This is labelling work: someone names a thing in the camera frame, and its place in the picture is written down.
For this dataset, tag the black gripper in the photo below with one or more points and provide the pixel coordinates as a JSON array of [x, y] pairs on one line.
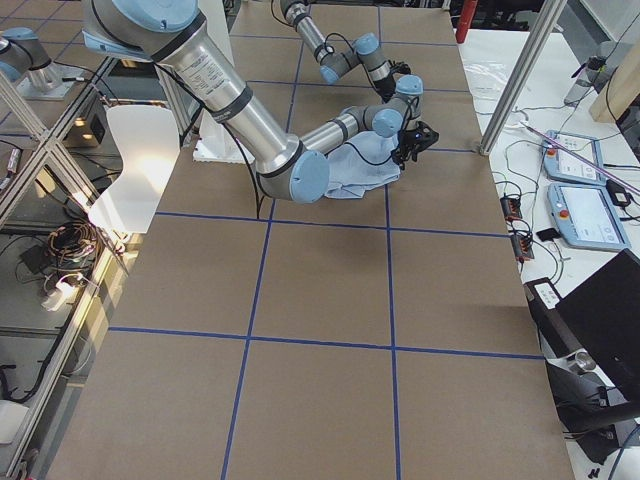
[[409, 145], [386, 91]]

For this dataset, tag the light blue button-up shirt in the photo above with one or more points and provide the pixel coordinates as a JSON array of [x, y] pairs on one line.
[[361, 164]]

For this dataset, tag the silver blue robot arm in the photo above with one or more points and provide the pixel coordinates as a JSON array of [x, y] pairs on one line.
[[173, 34], [340, 50]]

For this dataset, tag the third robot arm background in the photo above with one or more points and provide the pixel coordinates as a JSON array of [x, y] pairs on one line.
[[26, 63]]

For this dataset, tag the clear plastic bag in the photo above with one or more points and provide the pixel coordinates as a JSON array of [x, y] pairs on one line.
[[486, 79]]

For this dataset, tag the red cylinder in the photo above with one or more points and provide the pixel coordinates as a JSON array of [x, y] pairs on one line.
[[465, 20]]

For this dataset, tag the orange black connector box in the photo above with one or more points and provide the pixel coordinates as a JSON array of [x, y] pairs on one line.
[[511, 208]]

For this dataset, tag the far blue teach pendant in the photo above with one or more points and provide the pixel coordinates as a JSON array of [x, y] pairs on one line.
[[561, 166]]

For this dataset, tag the blue teach pendant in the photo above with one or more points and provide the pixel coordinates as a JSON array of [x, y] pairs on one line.
[[561, 166], [585, 217]]

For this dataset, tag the near blue teach pendant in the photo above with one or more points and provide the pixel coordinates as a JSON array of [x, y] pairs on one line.
[[585, 217]]

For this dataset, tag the black laptop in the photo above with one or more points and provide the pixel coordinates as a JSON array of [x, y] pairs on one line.
[[601, 316]]

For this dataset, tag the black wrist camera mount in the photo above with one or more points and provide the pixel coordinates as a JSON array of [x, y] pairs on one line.
[[399, 68], [423, 138]]

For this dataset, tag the aluminium frame post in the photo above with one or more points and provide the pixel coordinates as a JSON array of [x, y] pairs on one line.
[[536, 40]]

